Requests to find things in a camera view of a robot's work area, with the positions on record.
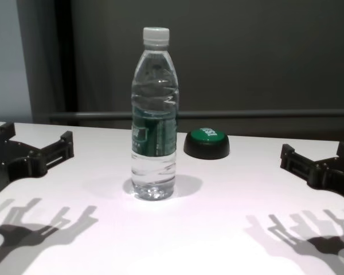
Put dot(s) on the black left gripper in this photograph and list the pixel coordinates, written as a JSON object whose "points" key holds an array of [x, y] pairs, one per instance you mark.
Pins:
{"points": [[5, 163]]}

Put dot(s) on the clear water bottle green label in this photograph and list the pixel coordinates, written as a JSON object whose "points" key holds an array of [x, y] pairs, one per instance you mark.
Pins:
{"points": [[154, 114]]}

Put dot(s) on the green button black base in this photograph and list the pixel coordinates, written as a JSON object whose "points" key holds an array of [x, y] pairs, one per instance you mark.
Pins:
{"points": [[206, 146]]}

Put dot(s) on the thin grey horizontal rail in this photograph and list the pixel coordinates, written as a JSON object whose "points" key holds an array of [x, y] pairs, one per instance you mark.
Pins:
{"points": [[246, 115]]}

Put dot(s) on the black vertical frame post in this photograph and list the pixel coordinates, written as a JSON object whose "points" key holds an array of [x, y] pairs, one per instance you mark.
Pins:
{"points": [[66, 57]]}

